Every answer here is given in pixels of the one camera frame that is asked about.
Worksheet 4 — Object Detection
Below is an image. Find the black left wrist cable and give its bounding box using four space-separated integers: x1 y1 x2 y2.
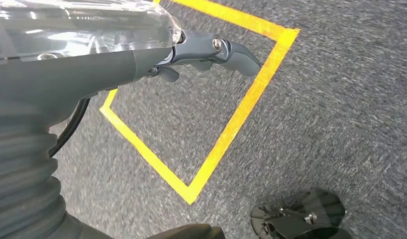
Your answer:
48 97 92 158

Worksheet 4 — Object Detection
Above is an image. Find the black robot foot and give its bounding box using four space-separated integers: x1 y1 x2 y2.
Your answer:
250 188 352 239

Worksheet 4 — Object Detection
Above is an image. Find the yellow floor tape square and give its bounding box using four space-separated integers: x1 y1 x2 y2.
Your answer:
100 0 301 205

